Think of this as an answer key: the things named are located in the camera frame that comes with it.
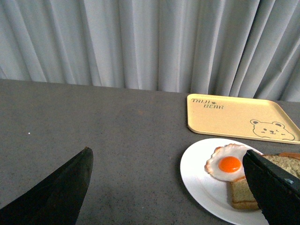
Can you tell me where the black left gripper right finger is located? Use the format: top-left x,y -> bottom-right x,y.
243,150 -> 300,225

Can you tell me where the white round plate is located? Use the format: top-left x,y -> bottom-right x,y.
180,138 -> 268,225

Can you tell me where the grey curtain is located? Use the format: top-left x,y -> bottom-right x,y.
0,0 -> 300,102

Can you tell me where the fried egg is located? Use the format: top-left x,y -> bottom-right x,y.
204,143 -> 250,182

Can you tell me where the yellow bear tray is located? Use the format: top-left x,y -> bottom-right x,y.
187,94 -> 300,144

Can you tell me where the bread slice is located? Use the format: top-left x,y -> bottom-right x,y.
262,152 -> 300,179
230,178 -> 259,210

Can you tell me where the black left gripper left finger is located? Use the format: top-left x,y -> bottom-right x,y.
0,147 -> 93,225

